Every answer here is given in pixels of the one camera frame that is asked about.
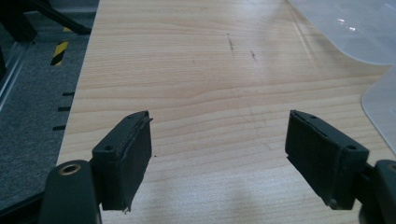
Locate yellow black striped floor tape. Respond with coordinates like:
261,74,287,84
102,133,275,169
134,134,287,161
49,40,69,67

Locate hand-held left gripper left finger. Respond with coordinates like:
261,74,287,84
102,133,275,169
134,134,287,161
92,110,154,215

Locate black metal stand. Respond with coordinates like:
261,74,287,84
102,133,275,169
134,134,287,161
0,0,92,45

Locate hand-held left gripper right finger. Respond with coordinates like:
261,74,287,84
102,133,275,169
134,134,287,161
284,109,370,211

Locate clear plastic sheet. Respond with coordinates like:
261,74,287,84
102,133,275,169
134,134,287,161
288,0,396,66
361,65,396,155

